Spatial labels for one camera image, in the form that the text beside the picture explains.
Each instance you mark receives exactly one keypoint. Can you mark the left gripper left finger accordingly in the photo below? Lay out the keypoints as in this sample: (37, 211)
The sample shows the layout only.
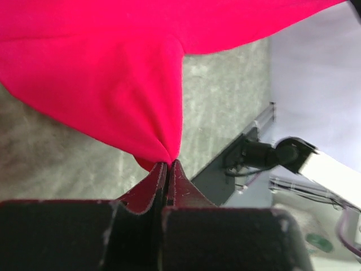
(98, 234)

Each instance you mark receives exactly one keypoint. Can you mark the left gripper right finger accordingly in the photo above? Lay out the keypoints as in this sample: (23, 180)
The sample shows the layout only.
(197, 235)

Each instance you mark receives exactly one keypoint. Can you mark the pink red t-shirt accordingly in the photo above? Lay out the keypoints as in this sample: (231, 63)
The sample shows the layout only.
(113, 69)

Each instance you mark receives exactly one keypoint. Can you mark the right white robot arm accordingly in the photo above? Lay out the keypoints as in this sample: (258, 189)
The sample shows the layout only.
(303, 158)

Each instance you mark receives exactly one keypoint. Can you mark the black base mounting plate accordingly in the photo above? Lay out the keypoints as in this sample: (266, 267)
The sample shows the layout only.
(212, 180)

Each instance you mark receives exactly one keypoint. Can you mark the aluminium rail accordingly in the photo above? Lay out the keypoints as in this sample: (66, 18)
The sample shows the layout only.
(265, 119)

